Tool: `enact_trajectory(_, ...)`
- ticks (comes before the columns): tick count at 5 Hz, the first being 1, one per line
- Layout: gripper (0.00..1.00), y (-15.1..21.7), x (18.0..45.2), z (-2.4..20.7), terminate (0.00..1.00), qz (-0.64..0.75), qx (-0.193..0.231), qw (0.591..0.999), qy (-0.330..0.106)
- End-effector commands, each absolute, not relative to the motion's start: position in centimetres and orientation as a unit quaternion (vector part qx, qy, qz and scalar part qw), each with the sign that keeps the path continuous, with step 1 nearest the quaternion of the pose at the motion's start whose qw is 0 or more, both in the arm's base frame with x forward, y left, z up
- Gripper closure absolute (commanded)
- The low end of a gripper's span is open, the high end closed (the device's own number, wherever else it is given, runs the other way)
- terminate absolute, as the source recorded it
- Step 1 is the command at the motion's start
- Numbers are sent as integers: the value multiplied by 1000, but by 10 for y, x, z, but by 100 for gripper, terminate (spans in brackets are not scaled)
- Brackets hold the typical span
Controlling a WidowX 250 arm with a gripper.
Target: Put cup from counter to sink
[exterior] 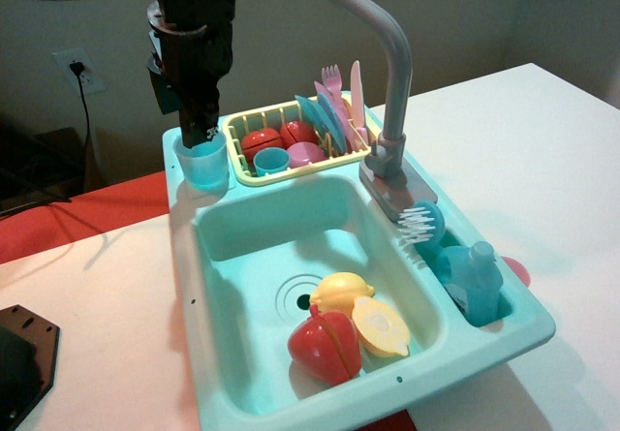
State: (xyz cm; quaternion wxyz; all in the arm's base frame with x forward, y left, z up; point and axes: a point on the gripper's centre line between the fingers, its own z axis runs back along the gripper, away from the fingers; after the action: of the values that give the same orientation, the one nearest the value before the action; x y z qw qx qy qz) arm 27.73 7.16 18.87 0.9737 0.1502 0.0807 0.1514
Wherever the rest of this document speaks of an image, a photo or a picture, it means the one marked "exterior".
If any blue toy plate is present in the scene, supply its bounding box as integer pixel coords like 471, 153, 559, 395
294, 95, 347, 154

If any red cloth mat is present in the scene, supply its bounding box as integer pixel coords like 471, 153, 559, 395
1, 171, 169, 263

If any pink round knob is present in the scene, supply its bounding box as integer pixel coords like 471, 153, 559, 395
503, 256, 531, 288

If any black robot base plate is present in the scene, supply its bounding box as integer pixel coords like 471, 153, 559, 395
1, 304, 60, 430

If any red toy bell pepper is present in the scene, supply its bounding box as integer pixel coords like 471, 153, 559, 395
287, 304, 362, 385

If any yellow dish rack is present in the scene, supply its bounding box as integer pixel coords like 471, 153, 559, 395
222, 98, 378, 187

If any teal toy sink unit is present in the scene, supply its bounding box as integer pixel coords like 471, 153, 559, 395
163, 102, 555, 430

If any peach toy knife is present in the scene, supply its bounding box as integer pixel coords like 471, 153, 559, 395
350, 60, 365, 130

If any pink toy plate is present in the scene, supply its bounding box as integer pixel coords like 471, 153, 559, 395
314, 81, 358, 153

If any teal dish brush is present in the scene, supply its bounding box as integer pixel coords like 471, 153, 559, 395
397, 200, 446, 247

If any red toy tomato half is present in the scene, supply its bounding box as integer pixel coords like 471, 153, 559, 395
280, 120, 318, 149
241, 128, 284, 165

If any small teal cup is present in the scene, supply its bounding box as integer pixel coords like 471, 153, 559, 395
253, 147, 290, 177

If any white wall outlet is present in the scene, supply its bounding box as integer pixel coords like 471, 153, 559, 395
52, 47, 107, 95

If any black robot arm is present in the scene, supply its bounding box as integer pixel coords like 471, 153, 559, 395
147, 0, 235, 148

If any translucent blue plastic cup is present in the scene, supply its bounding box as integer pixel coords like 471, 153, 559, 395
172, 134, 229, 191

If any blue toy soap bottle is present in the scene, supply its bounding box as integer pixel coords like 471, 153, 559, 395
436, 241, 503, 327

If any black power cable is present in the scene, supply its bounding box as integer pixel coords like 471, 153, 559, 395
0, 61, 106, 229

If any yellow lemon slice half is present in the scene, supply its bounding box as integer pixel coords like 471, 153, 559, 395
352, 296, 411, 357

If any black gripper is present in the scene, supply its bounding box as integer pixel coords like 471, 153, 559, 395
147, 22, 233, 148

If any grey toy faucet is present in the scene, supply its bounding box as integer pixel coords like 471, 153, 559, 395
280, 0, 439, 224

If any yellow toy lemon half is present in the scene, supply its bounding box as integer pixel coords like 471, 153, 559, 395
309, 272, 375, 317

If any pink toy bowl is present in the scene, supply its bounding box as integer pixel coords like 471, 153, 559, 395
287, 141, 326, 169

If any pink toy fork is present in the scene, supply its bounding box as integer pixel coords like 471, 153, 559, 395
321, 64, 353, 128

